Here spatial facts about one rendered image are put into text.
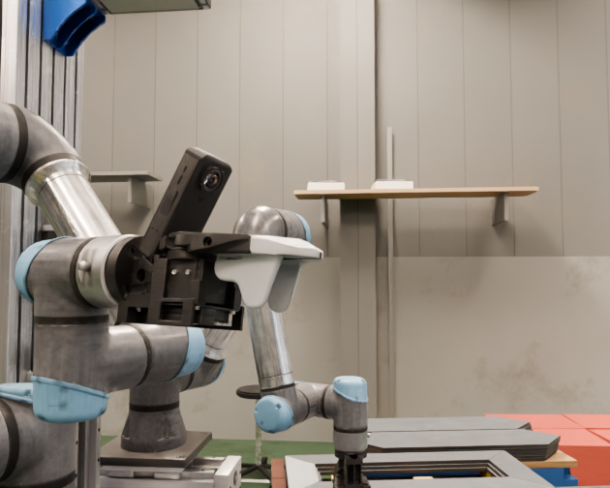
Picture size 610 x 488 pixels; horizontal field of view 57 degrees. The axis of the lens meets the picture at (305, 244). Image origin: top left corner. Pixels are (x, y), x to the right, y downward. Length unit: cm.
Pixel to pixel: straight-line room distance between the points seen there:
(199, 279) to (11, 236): 69
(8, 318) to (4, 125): 39
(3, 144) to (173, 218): 40
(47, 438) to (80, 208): 33
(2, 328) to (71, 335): 52
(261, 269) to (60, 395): 27
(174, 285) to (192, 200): 8
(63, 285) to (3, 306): 53
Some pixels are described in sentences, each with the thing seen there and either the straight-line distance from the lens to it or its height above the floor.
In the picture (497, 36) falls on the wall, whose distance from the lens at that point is 552.
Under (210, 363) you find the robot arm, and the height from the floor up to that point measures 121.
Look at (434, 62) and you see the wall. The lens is 536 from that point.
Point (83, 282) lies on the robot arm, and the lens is 59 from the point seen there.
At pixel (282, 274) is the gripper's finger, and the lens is 49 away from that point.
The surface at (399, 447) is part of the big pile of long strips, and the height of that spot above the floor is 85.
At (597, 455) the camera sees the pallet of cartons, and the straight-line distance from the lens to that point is 395.
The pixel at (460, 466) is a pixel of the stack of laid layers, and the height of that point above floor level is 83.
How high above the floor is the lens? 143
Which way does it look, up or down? 3 degrees up
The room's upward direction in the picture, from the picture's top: straight up
